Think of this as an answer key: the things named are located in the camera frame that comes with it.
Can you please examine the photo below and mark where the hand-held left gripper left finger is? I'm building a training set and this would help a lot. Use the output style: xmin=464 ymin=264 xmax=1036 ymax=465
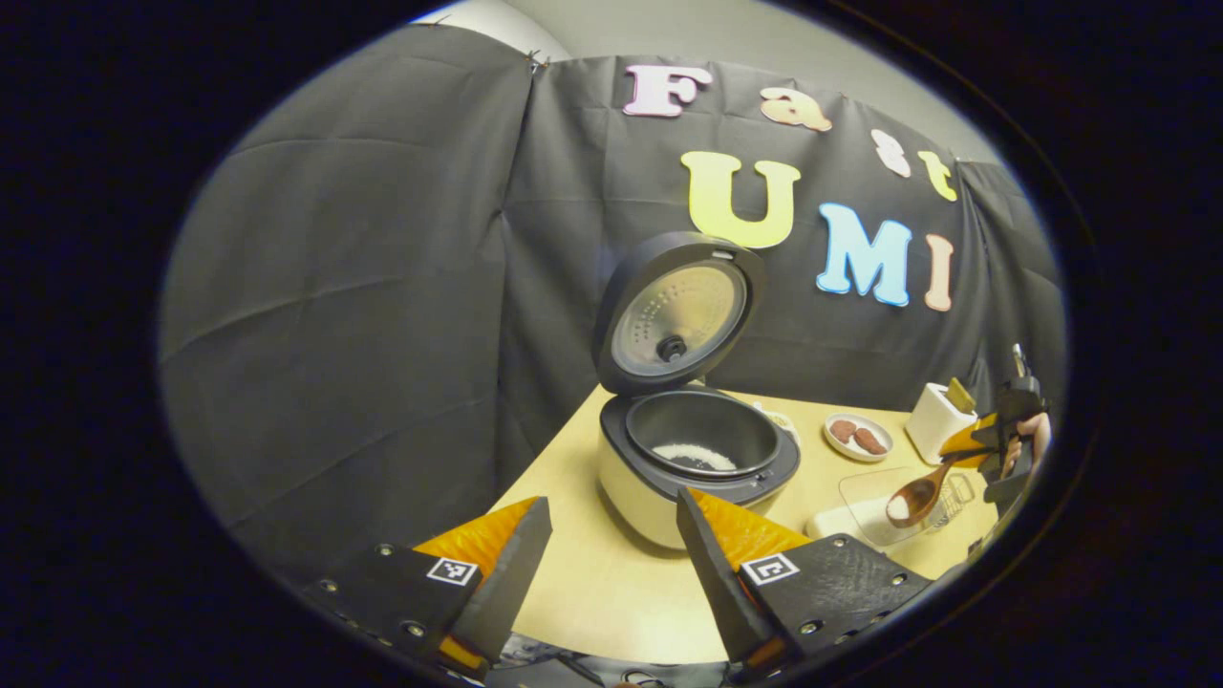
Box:
xmin=306 ymin=495 xmax=555 ymax=679

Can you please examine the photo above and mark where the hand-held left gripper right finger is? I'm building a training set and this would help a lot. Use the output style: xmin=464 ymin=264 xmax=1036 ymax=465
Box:
xmin=676 ymin=487 xmax=933 ymax=670

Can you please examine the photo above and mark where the brown wooden spoon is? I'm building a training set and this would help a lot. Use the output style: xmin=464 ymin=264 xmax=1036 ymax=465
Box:
xmin=885 ymin=449 xmax=968 ymax=529

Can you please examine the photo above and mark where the silver rice cooker dark lid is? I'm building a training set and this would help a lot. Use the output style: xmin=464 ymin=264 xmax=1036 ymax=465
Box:
xmin=592 ymin=231 xmax=802 ymax=550

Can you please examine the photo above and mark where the white rice box clear lid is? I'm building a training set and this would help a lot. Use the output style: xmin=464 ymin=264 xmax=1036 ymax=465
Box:
xmin=805 ymin=465 xmax=956 ymax=548

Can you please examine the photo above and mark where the white toaster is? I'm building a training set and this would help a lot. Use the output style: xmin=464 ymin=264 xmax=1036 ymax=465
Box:
xmin=905 ymin=382 xmax=977 ymax=465

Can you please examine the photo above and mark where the round white plate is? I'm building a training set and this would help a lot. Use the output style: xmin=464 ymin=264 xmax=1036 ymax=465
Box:
xmin=824 ymin=413 xmax=895 ymax=463

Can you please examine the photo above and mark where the black backdrop cloth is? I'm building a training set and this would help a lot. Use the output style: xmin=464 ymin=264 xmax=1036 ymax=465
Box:
xmin=158 ymin=24 xmax=1066 ymax=574

